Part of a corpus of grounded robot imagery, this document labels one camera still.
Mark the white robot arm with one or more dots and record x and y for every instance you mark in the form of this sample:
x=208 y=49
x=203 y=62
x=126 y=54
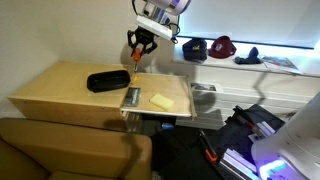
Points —
x=159 y=11

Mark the black label card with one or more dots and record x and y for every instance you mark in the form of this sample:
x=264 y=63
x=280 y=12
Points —
x=132 y=97

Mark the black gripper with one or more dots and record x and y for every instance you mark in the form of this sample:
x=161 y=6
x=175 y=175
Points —
x=144 y=37

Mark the wooden pull-out desk shelf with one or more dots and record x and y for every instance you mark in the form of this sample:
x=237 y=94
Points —
x=168 y=95

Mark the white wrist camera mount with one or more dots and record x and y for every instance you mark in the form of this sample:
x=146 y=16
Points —
x=154 y=27

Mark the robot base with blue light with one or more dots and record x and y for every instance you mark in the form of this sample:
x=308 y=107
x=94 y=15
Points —
x=293 y=152

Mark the white radiator heater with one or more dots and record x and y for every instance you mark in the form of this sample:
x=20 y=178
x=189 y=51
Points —
x=282 y=94

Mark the blue object on floor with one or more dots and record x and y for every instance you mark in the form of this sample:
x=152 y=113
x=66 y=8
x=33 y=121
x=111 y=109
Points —
x=167 y=126

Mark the navy blue cap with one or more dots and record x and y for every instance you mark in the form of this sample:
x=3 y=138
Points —
x=195 y=49

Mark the colourful magazine on windowsill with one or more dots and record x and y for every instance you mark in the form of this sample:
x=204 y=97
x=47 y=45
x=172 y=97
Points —
x=280 y=63

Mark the colourful sticker on radiator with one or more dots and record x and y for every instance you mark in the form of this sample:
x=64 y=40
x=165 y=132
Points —
x=206 y=87

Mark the maroon cap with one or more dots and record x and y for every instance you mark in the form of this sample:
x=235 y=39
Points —
x=222 y=48

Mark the wooden cabinet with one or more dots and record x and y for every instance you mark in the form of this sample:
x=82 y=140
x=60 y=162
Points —
x=60 y=94

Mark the black oval bowl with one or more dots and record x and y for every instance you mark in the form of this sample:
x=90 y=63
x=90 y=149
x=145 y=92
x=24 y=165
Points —
x=107 y=81

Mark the yellow sticky notes pad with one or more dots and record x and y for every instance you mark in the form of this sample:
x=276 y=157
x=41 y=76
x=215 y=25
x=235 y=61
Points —
x=161 y=102

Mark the black bag on floor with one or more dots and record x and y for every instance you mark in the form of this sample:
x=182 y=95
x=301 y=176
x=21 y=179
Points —
x=235 y=134

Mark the brown leather armchair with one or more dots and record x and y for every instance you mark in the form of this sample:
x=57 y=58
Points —
x=38 y=150

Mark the orange handled screwdriver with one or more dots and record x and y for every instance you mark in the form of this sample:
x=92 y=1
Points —
x=136 y=58

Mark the orange black tool on floor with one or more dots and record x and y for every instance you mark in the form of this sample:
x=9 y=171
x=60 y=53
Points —
x=209 y=150

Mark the white windowsill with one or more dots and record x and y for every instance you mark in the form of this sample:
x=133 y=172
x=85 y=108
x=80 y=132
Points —
x=307 y=61

